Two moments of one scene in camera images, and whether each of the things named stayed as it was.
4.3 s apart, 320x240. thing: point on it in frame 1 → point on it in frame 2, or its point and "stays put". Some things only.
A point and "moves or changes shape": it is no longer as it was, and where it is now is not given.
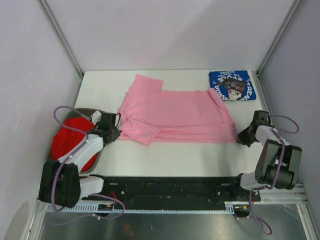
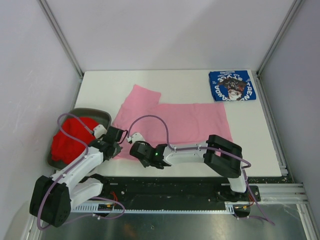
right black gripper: (242, 139) → (145, 164)
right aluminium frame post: (285, 24) stays put
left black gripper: (117, 134) → (118, 148)
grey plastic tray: (83, 112) stays put
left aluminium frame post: (45, 7) stays put
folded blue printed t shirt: (233, 85) stays put
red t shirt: (66, 139) stays put
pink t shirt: (149, 115) moves or changes shape
